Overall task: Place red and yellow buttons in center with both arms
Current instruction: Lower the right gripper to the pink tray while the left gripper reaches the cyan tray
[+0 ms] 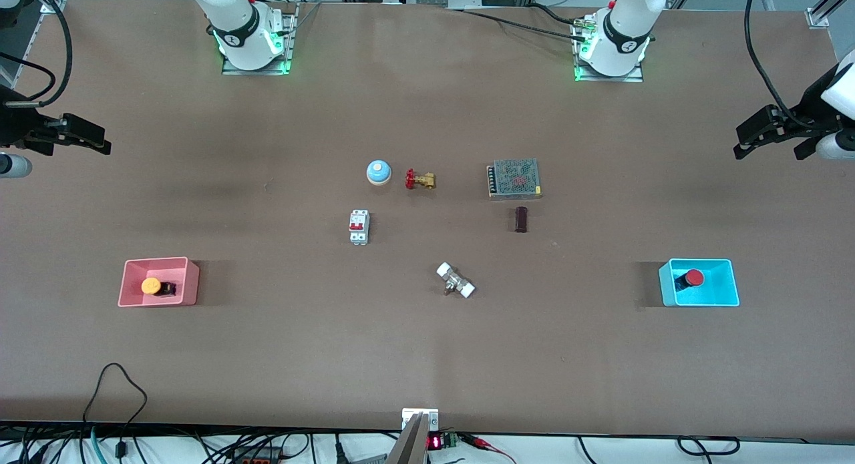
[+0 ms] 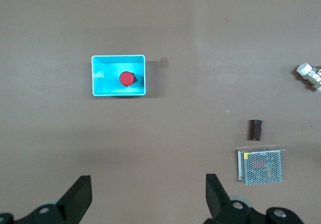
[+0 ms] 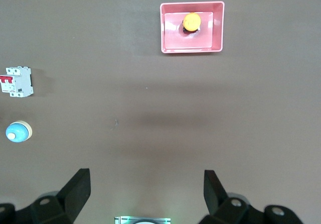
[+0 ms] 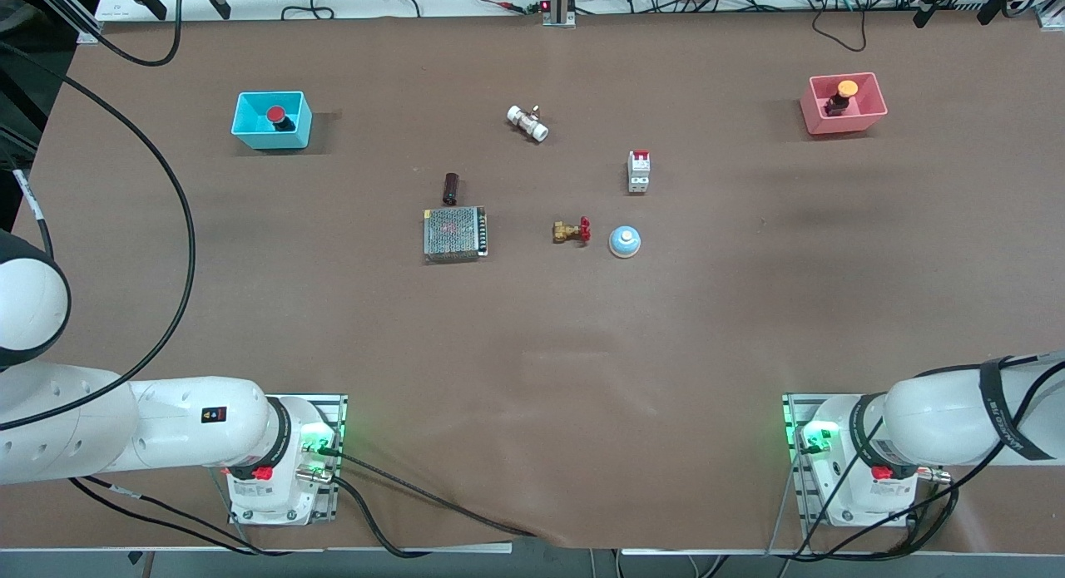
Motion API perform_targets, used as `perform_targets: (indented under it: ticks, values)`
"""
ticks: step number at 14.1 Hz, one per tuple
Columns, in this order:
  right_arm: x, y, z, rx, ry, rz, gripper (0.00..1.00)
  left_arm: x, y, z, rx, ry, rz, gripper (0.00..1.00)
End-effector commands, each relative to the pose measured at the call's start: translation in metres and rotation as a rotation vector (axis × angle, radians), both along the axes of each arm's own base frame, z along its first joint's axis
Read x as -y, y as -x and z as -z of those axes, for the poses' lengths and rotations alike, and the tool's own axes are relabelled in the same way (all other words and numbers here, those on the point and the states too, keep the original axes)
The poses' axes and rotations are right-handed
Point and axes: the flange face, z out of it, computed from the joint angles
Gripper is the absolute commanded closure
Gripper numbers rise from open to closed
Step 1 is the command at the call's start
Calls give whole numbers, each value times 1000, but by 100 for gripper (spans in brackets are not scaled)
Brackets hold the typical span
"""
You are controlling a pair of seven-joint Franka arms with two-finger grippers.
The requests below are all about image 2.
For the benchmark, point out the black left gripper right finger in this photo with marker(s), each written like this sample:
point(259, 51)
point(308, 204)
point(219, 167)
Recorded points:
point(217, 199)

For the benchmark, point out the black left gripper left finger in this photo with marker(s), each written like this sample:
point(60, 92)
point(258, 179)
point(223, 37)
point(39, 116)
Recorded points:
point(75, 201)

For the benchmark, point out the red push button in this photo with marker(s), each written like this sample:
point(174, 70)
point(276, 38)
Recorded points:
point(126, 78)

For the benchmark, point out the perforated metal power supply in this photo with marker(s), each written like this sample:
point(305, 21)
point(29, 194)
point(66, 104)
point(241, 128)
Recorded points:
point(262, 167)

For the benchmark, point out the dark brown cylinder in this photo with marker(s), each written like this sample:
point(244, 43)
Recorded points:
point(255, 130)

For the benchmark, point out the cyan plastic bin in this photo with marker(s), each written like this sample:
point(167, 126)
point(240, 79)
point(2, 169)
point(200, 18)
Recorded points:
point(101, 83)

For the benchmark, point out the white capped brass valve fitting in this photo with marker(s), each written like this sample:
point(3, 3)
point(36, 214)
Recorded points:
point(304, 69)

